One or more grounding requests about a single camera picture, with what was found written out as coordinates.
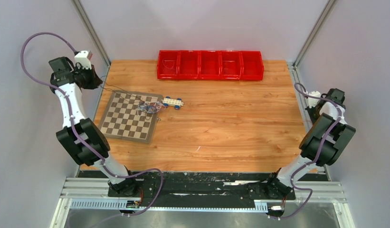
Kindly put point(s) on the checkered chessboard mat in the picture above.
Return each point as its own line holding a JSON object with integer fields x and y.
{"x": 128, "y": 116}

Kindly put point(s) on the right aluminium frame post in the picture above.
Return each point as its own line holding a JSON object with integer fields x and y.
{"x": 330, "y": 4}

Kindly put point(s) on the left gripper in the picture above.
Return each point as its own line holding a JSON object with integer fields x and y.
{"x": 95, "y": 80}

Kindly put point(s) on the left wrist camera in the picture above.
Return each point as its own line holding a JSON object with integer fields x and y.
{"x": 83, "y": 59}

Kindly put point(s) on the left aluminium frame post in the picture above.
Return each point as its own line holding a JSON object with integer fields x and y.
{"x": 91, "y": 31}

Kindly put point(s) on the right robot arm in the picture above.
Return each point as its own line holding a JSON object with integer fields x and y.
{"x": 322, "y": 145}

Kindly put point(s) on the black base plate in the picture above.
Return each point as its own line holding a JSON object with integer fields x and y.
{"x": 198, "y": 190}

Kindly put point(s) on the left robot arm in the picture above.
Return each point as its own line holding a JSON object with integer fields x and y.
{"x": 79, "y": 136}

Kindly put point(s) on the aluminium frame post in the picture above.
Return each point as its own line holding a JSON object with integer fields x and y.
{"x": 91, "y": 31}
{"x": 330, "y": 4}

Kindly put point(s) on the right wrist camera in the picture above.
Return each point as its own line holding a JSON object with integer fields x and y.
{"x": 313, "y": 98}

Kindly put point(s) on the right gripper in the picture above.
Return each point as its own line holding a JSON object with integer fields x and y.
{"x": 309, "y": 111}

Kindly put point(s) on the aluminium front rail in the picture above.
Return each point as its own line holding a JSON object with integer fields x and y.
{"x": 90, "y": 193}

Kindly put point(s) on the white toy car blue wheels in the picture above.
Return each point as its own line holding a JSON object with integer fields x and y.
{"x": 176, "y": 103}

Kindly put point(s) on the red bin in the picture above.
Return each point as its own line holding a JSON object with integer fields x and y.
{"x": 167, "y": 64}
{"x": 209, "y": 65}
{"x": 188, "y": 65}
{"x": 253, "y": 68}
{"x": 231, "y": 65}

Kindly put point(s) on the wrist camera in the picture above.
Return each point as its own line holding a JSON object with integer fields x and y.
{"x": 313, "y": 98}
{"x": 83, "y": 59}

